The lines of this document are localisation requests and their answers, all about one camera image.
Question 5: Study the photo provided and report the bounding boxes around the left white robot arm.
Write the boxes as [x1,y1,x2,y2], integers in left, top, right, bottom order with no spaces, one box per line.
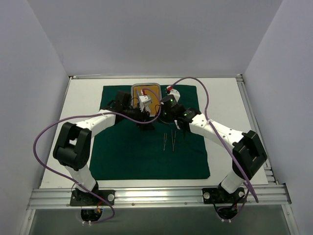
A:
[53,91,152,205]

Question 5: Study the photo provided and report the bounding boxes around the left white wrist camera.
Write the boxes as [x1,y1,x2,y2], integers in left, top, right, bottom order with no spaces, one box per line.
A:
[138,95,152,109]

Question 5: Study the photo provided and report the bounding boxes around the front aluminium rail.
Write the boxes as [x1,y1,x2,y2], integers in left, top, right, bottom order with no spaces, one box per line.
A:
[27,184,291,210]

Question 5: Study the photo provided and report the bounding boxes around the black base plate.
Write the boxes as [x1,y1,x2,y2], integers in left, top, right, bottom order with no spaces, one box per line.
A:
[202,186,246,204]
[69,189,115,207]

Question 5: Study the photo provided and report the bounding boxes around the steel tray with orange liner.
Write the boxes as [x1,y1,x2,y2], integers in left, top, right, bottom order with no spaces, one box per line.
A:
[131,83,162,117]

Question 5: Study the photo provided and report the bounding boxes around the purple cable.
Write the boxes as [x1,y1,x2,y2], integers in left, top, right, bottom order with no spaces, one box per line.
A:
[32,88,162,225]
[166,77,259,220]

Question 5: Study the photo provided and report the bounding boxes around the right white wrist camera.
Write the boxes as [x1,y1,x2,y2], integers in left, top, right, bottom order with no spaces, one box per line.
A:
[167,89,180,102]

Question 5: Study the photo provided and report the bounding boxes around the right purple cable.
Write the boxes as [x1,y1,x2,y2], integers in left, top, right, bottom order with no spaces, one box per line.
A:
[166,77,259,220]

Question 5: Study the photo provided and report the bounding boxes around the aluminium frame rail right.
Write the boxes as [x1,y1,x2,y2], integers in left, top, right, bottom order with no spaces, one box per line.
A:
[236,74,279,186]

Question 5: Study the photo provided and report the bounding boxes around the back aluminium rail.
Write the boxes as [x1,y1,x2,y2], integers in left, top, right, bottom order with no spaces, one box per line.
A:
[70,74,243,81]

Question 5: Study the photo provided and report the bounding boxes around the green surgical cloth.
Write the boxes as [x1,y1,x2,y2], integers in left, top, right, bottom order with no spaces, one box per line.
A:
[88,84,211,181]

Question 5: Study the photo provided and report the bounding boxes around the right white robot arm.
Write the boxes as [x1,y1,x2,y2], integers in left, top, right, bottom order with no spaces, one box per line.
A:
[160,94,268,202]

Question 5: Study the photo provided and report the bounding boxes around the thin steel tweezers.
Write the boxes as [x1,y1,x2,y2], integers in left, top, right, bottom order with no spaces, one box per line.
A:
[171,130,176,152]

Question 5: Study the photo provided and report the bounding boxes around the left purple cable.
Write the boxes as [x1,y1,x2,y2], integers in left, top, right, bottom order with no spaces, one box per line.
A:
[32,88,162,225]

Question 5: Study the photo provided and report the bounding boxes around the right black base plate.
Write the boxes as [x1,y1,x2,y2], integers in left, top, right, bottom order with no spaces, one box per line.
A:
[202,186,246,204]

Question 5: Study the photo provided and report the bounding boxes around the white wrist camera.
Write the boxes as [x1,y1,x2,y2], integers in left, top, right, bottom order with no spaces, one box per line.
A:
[138,95,152,109]
[167,89,180,102]

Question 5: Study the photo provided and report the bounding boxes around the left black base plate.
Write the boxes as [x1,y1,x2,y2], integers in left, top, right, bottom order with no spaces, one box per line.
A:
[69,189,115,207]

